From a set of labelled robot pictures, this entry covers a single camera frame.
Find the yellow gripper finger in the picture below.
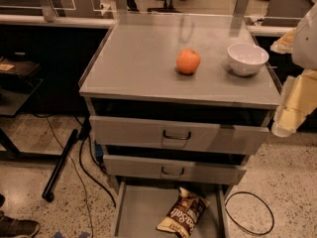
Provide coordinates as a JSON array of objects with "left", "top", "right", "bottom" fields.
[
  {"left": 270, "top": 29, "right": 295, "bottom": 54},
  {"left": 271, "top": 69, "right": 317, "bottom": 137}
]

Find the brown chip bag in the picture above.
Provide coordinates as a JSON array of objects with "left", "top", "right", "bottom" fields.
[{"left": 157, "top": 187, "right": 210, "bottom": 238}]

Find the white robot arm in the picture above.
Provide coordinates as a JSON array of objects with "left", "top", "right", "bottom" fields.
[{"left": 270, "top": 5, "right": 317, "bottom": 137}]

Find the top grey drawer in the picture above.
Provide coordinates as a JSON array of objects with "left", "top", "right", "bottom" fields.
[{"left": 90, "top": 116, "right": 268, "bottom": 155}]

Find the grey drawer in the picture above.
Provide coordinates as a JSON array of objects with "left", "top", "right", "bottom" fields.
[
  {"left": 111, "top": 179, "right": 229, "bottom": 238},
  {"left": 104, "top": 155, "right": 246, "bottom": 185},
  {"left": 90, "top": 116, "right": 268, "bottom": 155}
]

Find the grey drawer cabinet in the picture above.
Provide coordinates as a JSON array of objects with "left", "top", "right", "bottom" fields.
[{"left": 80, "top": 14, "right": 279, "bottom": 238}]

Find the middle grey drawer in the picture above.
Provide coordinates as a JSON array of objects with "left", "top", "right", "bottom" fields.
[{"left": 104, "top": 155, "right": 246, "bottom": 185}]

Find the bottom grey drawer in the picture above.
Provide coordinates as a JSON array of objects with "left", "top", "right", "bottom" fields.
[{"left": 111, "top": 179, "right": 229, "bottom": 238}]

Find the white bowl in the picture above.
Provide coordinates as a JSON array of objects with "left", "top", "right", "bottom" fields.
[{"left": 227, "top": 43, "right": 269, "bottom": 76}]

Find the orange fruit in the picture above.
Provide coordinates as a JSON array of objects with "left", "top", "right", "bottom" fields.
[{"left": 176, "top": 49, "right": 201, "bottom": 74}]

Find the black metal stand leg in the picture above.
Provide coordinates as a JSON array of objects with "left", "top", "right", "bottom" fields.
[{"left": 42, "top": 129, "right": 78, "bottom": 202}]

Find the black side table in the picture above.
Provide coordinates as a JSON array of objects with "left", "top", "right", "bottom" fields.
[{"left": 0, "top": 78, "right": 43, "bottom": 162}]

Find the dark shoe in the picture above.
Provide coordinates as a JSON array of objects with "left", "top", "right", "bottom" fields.
[{"left": 0, "top": 211, "right": 41, "bottom": 238}]

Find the black cable loop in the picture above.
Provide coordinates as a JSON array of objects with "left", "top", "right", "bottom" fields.
[{"left": 224, "top": 190, "right": 275, "bottom": 236}]

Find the black floor cable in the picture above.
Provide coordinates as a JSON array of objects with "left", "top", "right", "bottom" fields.
[{"left": 78, "top": 136, "right": 117, "bottom": 209}]

